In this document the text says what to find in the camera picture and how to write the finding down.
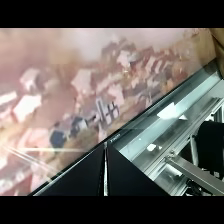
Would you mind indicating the silver frame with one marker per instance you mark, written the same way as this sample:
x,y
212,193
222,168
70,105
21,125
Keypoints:
x,y
200,176

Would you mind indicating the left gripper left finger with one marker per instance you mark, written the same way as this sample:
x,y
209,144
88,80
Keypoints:
x,y
80,180

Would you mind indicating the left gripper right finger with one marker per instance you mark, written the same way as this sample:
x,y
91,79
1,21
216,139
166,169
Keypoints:
x,y
130,180

